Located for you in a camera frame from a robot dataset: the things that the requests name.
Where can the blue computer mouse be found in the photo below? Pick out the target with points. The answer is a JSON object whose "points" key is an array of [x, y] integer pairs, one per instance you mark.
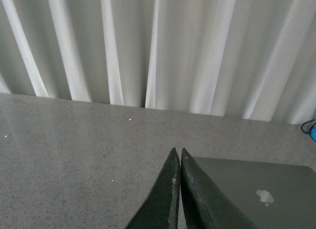
{"points": [[312, 132]]}

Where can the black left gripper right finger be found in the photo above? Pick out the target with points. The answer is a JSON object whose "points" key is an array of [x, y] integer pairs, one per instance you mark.
{"points": [[205, 206]]}

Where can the white curtain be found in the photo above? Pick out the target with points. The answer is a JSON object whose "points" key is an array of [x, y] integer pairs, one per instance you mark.
{"points": [[254, 59]]}

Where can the grey laptop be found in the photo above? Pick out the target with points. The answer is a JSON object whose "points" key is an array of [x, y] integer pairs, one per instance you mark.
{"points": [[271, 195]]}

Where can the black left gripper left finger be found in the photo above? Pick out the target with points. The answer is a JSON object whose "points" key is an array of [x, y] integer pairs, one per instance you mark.
{"points": [[160, 209]]}

